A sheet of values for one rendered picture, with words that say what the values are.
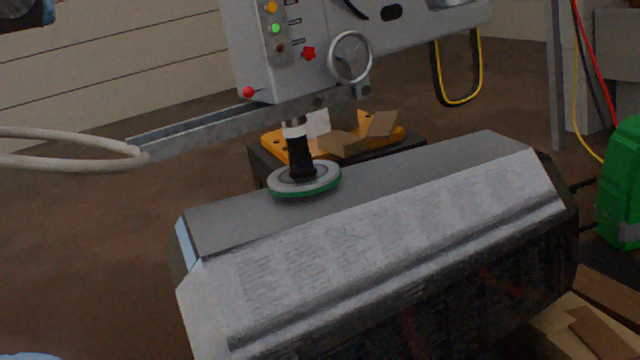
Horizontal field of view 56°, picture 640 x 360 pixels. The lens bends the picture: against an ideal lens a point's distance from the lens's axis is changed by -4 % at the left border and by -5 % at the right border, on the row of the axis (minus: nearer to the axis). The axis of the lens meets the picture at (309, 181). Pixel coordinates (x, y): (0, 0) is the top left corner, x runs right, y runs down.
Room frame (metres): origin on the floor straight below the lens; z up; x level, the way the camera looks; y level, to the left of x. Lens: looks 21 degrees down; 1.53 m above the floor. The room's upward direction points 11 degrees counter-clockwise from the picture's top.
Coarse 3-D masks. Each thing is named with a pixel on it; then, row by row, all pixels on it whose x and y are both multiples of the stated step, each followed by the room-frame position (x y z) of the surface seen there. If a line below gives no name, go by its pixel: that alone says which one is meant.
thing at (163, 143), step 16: (304, 96) 1.65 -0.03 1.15; (320, 96) 1.67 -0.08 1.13; (336, 96) 1.70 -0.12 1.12; (352, 96) 1.72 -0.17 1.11; (224, 112) 1.65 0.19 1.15; (240, 112) 1.67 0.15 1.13; (256, 112) 1.57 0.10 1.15; (272, 112) 1.59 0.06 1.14; (288, 112) 1.62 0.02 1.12; (304, 112) 1.64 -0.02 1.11; (160, 128) 1.56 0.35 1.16; (176, 128) 1.57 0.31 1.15; (192, 128) 1.60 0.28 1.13; (208, 128) 1.50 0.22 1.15; (224, 128) 1.52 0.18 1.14; (240, 128) 1.54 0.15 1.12; (256, 128) 1.57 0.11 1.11; (128, 144) 1.51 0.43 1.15; (144, 144) 1.42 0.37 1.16; (160, 144) 1.44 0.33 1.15; (176, 144) 1.46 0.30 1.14; (192, 144) 1.48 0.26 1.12; (208, 144) 1.50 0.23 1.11; (160, 160) 1.43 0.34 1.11
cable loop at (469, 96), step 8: (472, 32) 2.06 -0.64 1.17; (432, 40) 1.95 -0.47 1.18; (472, 40) 2.06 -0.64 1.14; (432, 48) 1.95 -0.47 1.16; (472, 48) 2.06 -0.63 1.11; (480, 48) 2.05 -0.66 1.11; (432, 56) 1.96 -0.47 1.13; (480, 56) 2.05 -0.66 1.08; (432, 64) 1.96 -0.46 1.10; (480, 64) 2.05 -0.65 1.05; (432, 72) 1.96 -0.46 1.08; (480, 72) 2.05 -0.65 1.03; (432, 80) 1.97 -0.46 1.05; (440, 80) 1.95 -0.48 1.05; (480, 80) 2.05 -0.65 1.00; (440, 88) 1.95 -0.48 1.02; (472, 88) 2.05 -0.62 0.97; (440, 96) 1.96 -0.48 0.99; (464, 96) 2.02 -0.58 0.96; (472, 96) 2.02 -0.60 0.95; (448, 104) 1.97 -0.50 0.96; (456, 104) 1.99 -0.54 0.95
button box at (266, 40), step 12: (252, 0) 1.53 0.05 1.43; (264, 0) 1.54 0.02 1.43; (276, 0) 1.55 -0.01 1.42; (264, 12) 1.53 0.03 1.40; (264, 24) 1.53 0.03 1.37; (264, 36) 1.53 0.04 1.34; (276, 36) 1.54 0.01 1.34; (288, 36) 1.56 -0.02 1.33; (264, 48) 1.53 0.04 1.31; (288, 48) 1.56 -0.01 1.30; (264, 60) 1.54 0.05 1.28; (276, 60) 1.54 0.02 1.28; (288, 60) 1.55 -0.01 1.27
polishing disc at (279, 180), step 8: (320, 160) 1.77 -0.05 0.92; (280, 168) 1.77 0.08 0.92; (288, 168) 1.76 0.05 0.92; (320, 168) 1.70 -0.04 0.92; (328, 168) 1.69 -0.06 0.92; (336, 168) 1.68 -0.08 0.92; (272, 176) 1.71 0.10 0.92; (280, 176) 1.70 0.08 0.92; (288, 176) 1.68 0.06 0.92; (312, 176) 1.65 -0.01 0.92; (320, 176) 1.64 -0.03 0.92; (328, 176) 1.63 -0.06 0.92; (336, 176) 1.64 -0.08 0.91; (272, 184) 1.65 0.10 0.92; (280, 184) 1.64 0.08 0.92; (288, 184) 1.62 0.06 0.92; (296, 184) 1.61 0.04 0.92; (304, 184) 1.60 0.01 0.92; (312, 184) 1.59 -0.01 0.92; (320, 184) 1.59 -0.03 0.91
